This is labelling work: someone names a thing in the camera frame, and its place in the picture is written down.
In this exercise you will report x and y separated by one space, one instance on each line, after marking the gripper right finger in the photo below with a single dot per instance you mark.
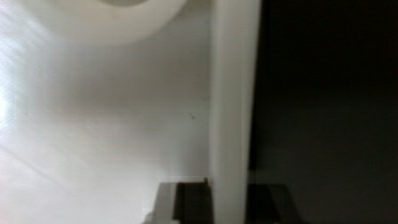
271 205

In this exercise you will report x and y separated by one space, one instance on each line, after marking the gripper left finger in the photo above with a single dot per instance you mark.
184 204

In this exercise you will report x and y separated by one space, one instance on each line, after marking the white square table top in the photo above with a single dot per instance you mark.
127 81

